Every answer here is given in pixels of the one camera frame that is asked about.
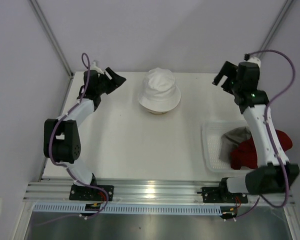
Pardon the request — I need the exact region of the red cap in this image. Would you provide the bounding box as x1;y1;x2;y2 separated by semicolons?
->
230;129;293;170

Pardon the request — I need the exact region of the white plastic basket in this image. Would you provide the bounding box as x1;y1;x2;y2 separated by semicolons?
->
201;120;253;175

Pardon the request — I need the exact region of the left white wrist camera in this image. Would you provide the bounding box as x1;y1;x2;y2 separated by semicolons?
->
90;60;104;74

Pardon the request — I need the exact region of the grey bucket hat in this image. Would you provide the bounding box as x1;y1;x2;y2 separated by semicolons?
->
219;126;252;163

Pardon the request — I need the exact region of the white bucket hat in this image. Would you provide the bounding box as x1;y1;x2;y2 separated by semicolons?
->
138;67;182;113

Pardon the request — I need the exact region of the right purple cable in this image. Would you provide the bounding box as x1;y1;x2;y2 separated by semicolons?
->
223;49;296;222

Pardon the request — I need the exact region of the beige bucket hat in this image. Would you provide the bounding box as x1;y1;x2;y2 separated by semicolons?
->
147;109;170;115

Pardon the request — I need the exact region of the purple cable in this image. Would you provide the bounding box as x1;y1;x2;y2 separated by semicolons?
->
48;52;110;223
223;49;296;222

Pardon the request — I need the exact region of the left aluminium frame post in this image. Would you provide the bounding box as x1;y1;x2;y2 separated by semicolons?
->
27;0;74;78

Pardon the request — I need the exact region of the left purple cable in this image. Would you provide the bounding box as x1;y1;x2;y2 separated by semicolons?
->
48;52;110;223

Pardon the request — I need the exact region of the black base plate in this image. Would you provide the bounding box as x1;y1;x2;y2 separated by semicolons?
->
69;184;115;202
198;187;248;204

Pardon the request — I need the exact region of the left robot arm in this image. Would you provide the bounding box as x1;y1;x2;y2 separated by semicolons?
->
43;67;127;201

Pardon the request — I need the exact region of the aluminium mounting rail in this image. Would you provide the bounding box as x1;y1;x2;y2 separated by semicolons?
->
22;177;296;206

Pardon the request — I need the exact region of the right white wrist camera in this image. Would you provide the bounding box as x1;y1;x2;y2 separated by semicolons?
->
244;53;261;68

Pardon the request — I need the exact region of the aluminium frame post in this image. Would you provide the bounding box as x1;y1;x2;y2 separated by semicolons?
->
244;0;297;80
27;0;74;78

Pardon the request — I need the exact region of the white slotted cable duct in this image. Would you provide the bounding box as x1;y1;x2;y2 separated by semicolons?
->
33;202;236;216

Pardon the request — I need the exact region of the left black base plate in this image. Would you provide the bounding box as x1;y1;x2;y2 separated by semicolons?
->
69;184;115;202

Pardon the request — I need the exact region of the right aluminium frame post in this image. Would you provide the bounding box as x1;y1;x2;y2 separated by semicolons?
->
244;0;297;80

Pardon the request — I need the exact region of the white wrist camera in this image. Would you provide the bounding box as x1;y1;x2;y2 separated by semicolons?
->
244;53;261;68
90;60;104;74

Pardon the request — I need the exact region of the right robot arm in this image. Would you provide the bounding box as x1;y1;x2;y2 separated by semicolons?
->
212;61;300;202

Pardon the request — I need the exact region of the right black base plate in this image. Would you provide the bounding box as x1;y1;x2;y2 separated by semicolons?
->
198;187;248;204

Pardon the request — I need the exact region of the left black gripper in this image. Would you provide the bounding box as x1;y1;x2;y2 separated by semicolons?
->
96;68;126;95

